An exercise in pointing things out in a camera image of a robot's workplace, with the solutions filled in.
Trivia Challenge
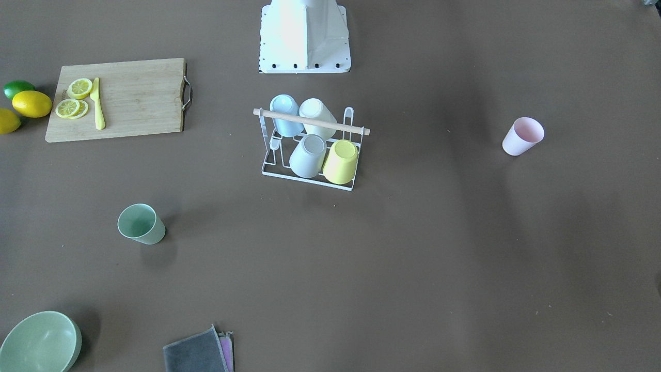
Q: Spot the green bowl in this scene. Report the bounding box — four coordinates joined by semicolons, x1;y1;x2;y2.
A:
1;311;82;371

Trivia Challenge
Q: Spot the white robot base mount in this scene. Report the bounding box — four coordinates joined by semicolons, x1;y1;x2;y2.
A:
258;1;352;74

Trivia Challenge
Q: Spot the yellow cup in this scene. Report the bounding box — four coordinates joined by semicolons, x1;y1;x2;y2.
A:
322;139;359;184

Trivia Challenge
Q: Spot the light blue cup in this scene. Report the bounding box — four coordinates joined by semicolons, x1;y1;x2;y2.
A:
270;94;304;137

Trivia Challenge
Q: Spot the white cup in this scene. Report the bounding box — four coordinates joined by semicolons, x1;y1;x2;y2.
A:
299;98;338;141

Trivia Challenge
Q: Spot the yellow plastic knife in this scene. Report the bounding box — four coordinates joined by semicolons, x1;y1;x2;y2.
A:
90;77;106;130

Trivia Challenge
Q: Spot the yellow lemon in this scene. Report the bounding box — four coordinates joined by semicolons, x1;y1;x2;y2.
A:
0;108;21;135
12;91;52;118

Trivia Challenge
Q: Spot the grey cloth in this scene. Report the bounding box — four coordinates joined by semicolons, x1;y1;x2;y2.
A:
163;327;225;371

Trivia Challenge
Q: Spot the mint green cup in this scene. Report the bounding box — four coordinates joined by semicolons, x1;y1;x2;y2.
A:
117;204;166;245

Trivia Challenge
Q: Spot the pink cup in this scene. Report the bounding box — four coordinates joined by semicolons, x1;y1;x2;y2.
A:
502;116;545;156

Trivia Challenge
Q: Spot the pink cloth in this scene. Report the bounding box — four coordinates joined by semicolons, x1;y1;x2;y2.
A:
218;331;234;372

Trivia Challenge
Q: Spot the white wire cup holder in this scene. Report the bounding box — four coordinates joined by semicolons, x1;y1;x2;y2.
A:
253;107;370;191

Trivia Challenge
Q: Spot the green lime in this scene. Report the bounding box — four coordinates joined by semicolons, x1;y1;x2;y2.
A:
3;80;36;101

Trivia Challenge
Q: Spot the grey cup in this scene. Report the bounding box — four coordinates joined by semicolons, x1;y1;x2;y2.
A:
289;134;326;178

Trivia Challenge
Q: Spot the bamboo cutting board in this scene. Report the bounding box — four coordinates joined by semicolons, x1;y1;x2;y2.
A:
45;57;186;142

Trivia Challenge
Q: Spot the lemon slice under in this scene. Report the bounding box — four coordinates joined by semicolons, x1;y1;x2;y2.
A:
68;100;89;119

